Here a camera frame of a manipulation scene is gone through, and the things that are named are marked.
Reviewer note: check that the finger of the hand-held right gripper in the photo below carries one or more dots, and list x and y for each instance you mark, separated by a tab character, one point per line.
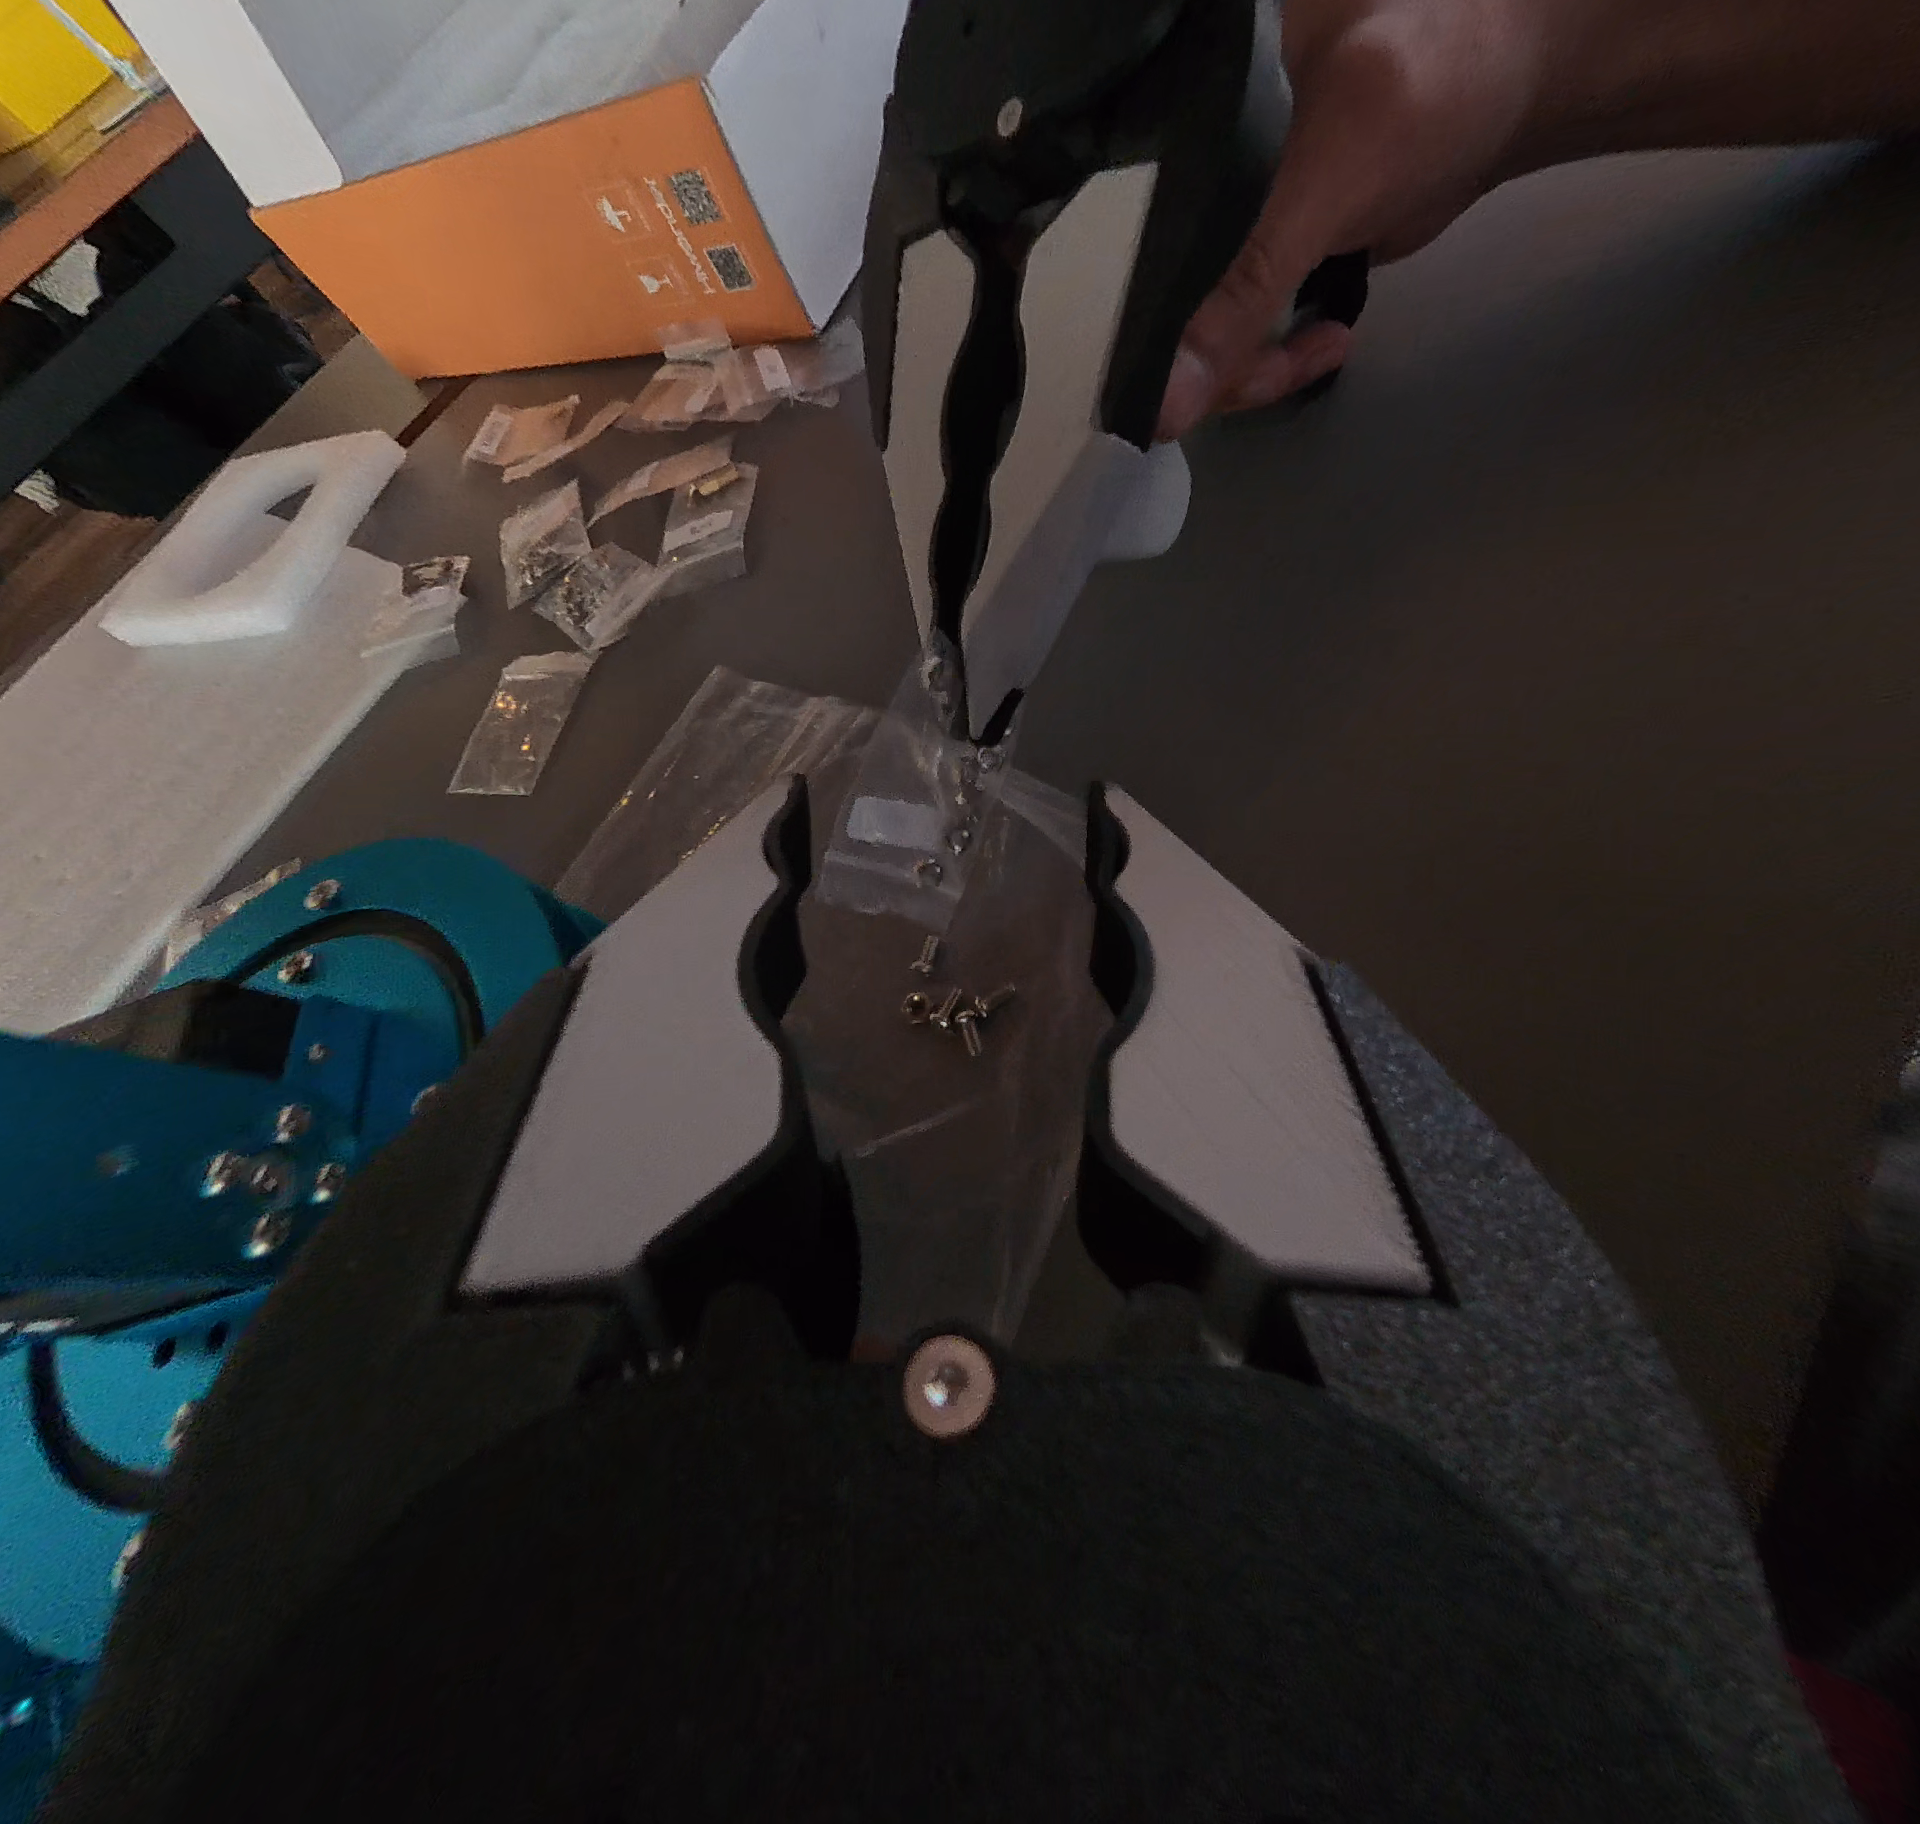
922	398
1073	398

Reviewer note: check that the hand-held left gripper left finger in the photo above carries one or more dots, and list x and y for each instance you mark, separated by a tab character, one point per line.
630	1104

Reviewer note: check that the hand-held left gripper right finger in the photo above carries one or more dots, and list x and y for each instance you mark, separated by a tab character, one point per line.
1275	1104

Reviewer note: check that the small clear screw bag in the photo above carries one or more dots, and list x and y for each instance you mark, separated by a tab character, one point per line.
901	818

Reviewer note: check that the person's right forearm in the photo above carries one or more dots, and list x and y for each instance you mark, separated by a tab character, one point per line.
1754	25

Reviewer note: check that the blue toy robot arm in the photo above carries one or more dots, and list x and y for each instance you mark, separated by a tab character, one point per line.
224	1178

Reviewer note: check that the dark grey desk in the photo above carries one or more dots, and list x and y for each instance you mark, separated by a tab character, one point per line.
1501	728

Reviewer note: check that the person's right hand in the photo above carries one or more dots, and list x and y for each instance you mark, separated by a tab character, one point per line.
1424	84

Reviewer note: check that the loose silver screws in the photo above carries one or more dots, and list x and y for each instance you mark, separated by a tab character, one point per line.
953	1006

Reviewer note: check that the large clear plastic bag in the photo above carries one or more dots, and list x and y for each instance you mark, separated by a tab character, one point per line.
720	774

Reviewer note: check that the pile of small parts bags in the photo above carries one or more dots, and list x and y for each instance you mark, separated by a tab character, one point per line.
601	565

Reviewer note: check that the orange and white cardboard box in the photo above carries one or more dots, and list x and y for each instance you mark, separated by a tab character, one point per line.
524	249

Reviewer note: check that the white foam cutout block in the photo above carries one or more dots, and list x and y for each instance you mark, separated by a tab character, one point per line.
195	595

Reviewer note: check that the wooden workbench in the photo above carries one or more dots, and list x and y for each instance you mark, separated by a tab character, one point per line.
91	204

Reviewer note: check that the red badge card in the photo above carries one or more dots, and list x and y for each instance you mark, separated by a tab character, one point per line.
1869	1748

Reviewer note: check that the yellow bin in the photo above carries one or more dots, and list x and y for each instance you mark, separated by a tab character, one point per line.
44	38

